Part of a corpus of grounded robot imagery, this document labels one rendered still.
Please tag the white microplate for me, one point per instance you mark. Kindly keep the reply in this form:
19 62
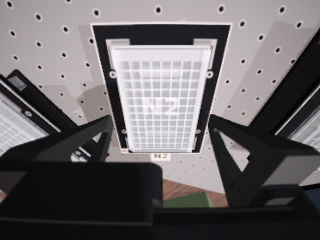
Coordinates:
308 132
16 128
164 114

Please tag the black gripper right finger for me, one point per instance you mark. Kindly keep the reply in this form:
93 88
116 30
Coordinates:
274 160

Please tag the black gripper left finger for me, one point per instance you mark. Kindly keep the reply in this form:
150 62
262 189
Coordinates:
60 146

